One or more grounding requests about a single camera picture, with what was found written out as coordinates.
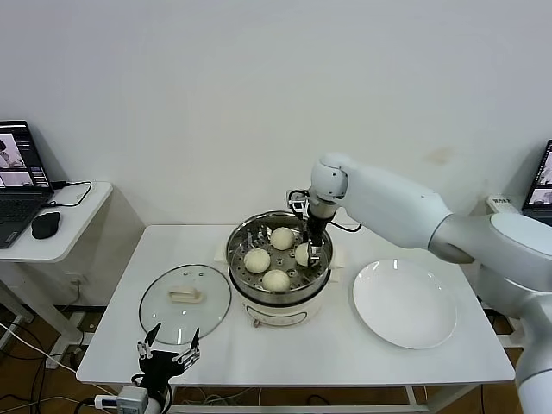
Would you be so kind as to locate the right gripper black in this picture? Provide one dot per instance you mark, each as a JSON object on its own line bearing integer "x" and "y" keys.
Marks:
{"x": 317, "y": 230}

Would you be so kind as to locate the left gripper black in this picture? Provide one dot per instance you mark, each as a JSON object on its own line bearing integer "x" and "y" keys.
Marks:
{"x": 158, "y": 366}

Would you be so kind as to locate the white steamed baozi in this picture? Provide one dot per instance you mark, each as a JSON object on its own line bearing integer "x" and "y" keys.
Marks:
{"x": 276, "y": 280}
{"x": 283, "y": 238}
{"x": 257, "y": 260}
{"x": 302, "y": 254}

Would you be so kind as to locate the round glass lid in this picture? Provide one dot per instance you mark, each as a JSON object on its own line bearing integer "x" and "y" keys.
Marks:
{"x": 185, "y": 317}

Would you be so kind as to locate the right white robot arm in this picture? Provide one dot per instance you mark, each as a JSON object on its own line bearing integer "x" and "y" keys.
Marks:
{"x": 388, "y": 202}

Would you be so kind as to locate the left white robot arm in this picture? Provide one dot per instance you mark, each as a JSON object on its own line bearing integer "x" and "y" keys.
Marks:
{"x": 161, "y": 403}

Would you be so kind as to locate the perforated steel steamer tray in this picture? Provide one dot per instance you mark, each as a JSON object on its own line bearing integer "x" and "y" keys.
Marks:
{"x": 297, "y": 276}

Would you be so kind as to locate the stainless steel steamer pot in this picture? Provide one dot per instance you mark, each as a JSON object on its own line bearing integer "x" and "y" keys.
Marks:
{"x": 302, "y": 294}

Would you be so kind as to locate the cream electric cooker base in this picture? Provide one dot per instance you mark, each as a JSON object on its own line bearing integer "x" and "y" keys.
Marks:
{"x": 280, "y": 312}

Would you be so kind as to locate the grey floor power strip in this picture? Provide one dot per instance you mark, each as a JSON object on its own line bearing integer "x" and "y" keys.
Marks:
{"x": 64, "y": 357}

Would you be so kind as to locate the white round plate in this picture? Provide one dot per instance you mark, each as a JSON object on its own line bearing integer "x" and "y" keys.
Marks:
{"x": 405, "y": 302}

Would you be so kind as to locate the black computer mouse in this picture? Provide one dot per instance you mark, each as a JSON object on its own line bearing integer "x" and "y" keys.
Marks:
{"x": 45, "y": 225}

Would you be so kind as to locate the white labelled box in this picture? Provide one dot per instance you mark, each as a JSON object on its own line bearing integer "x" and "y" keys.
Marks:
{"x": 502, "y": 202}

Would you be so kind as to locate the open black laptop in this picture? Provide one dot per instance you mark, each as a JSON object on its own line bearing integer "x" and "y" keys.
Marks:
{"x": 21, "y": 207}
{"x": 541, "y": 181}

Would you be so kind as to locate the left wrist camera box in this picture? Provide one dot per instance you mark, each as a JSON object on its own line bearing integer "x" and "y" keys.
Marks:
{"x": 131, "y": 399}

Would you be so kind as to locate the white table frame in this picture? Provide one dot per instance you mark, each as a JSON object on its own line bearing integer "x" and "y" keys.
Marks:
{"x": 302, "y": 407}

